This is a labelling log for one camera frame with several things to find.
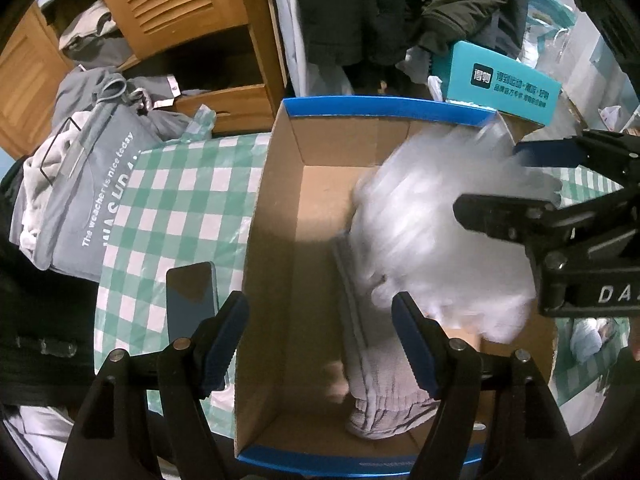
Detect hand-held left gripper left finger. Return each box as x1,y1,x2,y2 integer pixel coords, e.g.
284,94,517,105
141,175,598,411
60,290,251,480

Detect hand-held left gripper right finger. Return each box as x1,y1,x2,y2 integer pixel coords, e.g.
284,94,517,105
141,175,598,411
391,291,583,480

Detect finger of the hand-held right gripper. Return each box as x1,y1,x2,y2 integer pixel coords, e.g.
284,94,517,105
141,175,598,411
453,192,640,248
512,130,640,186

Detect white mesh bath puff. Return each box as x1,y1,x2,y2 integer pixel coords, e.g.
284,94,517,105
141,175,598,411
347,120,556,343

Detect blue-rimmed cardboard box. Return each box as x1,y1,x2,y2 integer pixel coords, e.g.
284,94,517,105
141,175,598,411
234,96,561,478

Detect brown cardboard carton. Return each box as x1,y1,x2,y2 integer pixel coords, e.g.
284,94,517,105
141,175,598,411
497,110,581,146

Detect grey ribbed cloth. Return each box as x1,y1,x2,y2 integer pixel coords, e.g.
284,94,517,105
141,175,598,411
332,232,446,441

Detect dark smartphone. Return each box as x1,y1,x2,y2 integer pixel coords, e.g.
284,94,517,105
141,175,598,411
165,261,219,343

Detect teal box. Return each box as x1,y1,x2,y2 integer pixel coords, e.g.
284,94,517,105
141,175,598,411
431,40,563,128

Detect clear plastic bags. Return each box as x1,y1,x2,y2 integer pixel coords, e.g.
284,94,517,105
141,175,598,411
520,0,640,126

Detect green checked tablecloth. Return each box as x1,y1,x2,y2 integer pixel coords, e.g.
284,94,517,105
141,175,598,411
92,132,633,436

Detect dark cloth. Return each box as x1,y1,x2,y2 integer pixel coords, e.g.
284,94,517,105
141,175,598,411
570,0,640,76

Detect black padded jacket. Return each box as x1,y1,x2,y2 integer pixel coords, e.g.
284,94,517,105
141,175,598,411
0,160,101,403

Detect white cloth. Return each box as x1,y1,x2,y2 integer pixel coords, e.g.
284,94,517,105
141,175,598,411
0,405,76,480

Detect grey printed tote bag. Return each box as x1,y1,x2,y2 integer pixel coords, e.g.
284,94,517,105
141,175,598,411
10,105,151,283

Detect grey hoodie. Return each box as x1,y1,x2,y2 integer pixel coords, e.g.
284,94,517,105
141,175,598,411
52,67,201,136

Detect black hanging jacket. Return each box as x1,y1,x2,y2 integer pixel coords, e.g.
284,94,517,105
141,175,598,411
295,0,436,66

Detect pale grey garment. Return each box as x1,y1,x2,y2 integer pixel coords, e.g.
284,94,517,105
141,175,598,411
15,125,86,256

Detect white garment cover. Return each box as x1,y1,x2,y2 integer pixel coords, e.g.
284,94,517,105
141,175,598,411
270,0,351,96

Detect grey folded clothes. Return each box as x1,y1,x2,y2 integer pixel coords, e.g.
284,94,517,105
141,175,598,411
57,0,133,68

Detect wooden louvred cabinet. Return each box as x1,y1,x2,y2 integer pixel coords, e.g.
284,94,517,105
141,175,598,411
0,0,288,161

